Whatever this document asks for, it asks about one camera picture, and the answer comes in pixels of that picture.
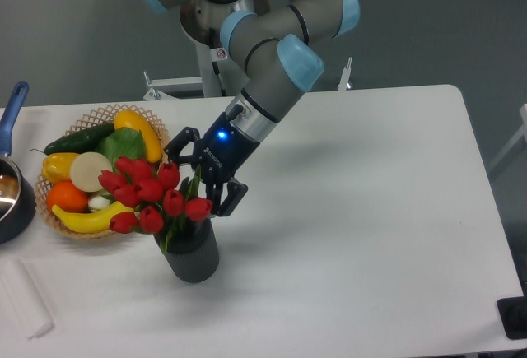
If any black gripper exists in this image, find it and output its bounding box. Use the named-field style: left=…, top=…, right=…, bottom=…
left=164, top=112, right=259, bottom=216

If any red tulip bouquet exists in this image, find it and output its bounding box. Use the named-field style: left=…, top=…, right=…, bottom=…
left=98, top=156, right=212, bottom=253

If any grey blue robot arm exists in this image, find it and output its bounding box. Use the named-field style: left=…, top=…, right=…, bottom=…
left=144, top=0, right=361, bottom=216

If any dark grey ribbed vase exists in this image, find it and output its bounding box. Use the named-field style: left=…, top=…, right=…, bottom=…
left=154, top=218, right=219, bottom=284

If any green leafy lettuce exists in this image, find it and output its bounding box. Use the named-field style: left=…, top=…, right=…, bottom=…
left=95, top=128, right=147, bottom=171

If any yellow squash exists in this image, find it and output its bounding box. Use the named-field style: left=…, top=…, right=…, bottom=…
left=114, top=109, right=163, bottom=164

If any white garlic bulb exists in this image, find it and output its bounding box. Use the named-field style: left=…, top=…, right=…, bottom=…
left=88, top=194, right=112, bottom=212

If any woven wicker basket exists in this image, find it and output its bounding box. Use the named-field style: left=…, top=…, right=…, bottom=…
left=35, top=104, right=169, bottom=240

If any yellow banana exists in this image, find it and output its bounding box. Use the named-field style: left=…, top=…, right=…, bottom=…
left=52, top=202, right=134, bottom=234

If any cream round disc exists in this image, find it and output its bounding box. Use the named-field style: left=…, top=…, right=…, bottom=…
left=69, top=151, right=112, bottom=193

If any green cucumber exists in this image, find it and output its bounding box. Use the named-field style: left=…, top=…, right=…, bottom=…
left=31, top=123, right=114, bottom=156

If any orange fruit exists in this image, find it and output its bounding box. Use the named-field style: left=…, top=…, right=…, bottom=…
left=46, top=181, right=88, bottom=213

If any yellow bell pepper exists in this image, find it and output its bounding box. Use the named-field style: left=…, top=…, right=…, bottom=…
left=41, top=152, right=79, bottom=184

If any white folded cloth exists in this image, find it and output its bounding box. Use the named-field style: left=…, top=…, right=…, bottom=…
left=1, top=258, right=54, bottom=339

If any black device at edge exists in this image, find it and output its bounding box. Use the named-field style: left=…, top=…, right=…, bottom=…
left=497, top=296, right=526, bottom=340

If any dark pot blue handle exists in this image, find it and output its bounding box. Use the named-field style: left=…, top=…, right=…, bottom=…
left=1, top=81, right=36, bottom=244

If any white frame at right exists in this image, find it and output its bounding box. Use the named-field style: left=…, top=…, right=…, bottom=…
left=487, top=104, right=526, bottom=182

